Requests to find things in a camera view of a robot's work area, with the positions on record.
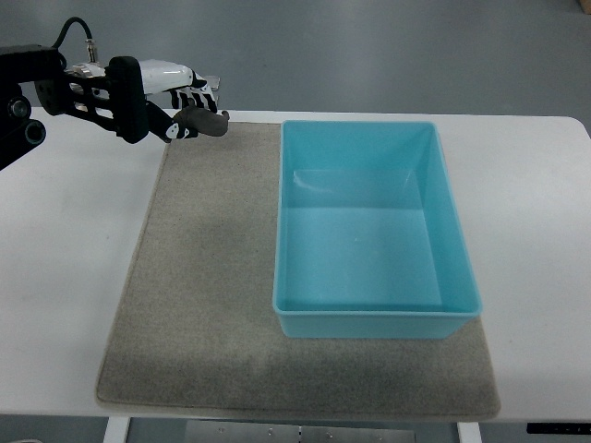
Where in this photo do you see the white table leg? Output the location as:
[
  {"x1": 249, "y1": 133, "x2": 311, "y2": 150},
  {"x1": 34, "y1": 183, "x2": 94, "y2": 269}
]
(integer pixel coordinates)
[
  {"x1": 103, "y1": 417, "x2": 131, "y2": 443},
  {"x1": 457, "y1": 422, "x2": 483, "y2": 443}
]

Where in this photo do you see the white left table leg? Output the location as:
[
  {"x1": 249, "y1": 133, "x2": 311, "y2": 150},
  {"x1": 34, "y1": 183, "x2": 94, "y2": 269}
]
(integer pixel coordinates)
[{"x1": 103, "y1": 417, "x2": 131, "y2": 443}]

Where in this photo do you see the metal table base plate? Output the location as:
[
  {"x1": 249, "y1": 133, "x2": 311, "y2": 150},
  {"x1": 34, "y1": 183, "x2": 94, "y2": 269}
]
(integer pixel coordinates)
[{"x1": 184, "y1": 423, "x2": 416, "y2": 442}]

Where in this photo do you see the upper metal floor plate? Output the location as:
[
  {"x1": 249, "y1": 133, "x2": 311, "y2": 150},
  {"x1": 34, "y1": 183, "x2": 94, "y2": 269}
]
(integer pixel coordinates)
[{"x1": 205, "y1": 76, "x2": 221, "y2": 91}]

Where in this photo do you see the brown cardboard box corner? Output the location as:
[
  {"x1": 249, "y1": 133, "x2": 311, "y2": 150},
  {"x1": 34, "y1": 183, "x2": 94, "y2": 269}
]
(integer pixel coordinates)
[{"x1": 575, "y1": 0, "x2": 591, "y2": 18}]

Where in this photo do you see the white right table leg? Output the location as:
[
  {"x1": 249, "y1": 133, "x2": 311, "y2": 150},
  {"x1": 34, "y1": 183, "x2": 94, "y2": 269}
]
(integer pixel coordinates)
[{"x1": 457, "y1": 422, "x2": 483, "y2": 443}]

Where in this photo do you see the black table control panel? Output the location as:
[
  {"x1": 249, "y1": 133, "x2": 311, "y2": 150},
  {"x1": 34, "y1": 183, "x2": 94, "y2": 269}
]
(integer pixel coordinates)
[{"x1": 526, "y1": 422, "x2": 591, "y2": 436}]

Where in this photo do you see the brown hippo toy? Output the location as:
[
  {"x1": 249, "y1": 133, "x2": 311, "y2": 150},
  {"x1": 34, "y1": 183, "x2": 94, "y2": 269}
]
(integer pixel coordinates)
[{"x1": 173, "y1": 106, "x2": 230, "y2": 138}]

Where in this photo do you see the blue plastic box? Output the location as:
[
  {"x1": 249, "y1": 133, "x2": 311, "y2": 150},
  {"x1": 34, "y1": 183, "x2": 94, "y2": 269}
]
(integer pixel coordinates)
[{"x1": 272, "y1": 120, "x2": 482, "y2": 339}]

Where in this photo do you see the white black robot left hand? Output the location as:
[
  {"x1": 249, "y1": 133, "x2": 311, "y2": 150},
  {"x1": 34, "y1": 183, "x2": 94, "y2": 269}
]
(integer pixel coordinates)
[{"x1": 103, "y1": 56, "x2": 221, "y2": 143}]

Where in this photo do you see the grey felt mat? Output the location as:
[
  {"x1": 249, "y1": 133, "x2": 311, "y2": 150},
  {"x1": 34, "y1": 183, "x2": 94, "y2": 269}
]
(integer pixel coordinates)
[{"x1": 96, "y1": 123, "x2": 501, "y2": 421}]

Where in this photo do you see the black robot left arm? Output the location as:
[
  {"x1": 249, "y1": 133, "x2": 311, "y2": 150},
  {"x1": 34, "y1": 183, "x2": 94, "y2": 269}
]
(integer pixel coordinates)
[{"x1": 1, "y1": 17, "x2": 142, "y2": 169}]

